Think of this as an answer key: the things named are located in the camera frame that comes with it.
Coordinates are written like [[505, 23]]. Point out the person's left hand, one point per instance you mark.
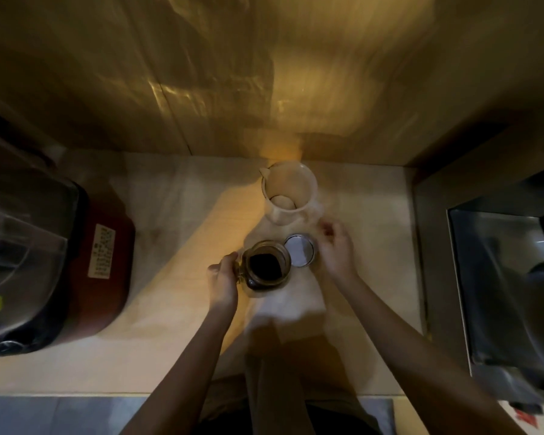
[[223, 285]]

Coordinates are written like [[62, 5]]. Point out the clear appliance lid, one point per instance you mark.
[[22, 249]]

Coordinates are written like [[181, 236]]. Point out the beige clothing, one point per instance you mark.
[[281, 385]]

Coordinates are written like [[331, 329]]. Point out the red packet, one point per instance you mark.
[[526, 416]]

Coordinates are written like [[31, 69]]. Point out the person's left forearm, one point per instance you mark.
[[186, 376]]

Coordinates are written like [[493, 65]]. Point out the person's right forearm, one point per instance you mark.
[[417, 357]]

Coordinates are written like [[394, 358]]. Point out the steel sink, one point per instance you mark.
[[503, 285]]

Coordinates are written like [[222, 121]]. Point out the white plastic pitcher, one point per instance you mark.
[[289, 194]]

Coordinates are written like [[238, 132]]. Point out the glass jar with dark powder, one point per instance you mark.
[[267, 267]]

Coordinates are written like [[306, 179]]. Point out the person's right hand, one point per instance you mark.
[[340, 258]]

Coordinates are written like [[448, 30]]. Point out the person's left fingers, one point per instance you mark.
[[230, 260]]

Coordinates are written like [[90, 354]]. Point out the person's right fingers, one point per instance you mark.
[[330, 230]]

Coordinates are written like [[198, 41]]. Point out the round silver jar lid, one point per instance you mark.
[[299, 250]]

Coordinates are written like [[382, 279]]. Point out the red kitchen appliance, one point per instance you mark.
[[104, 267]]

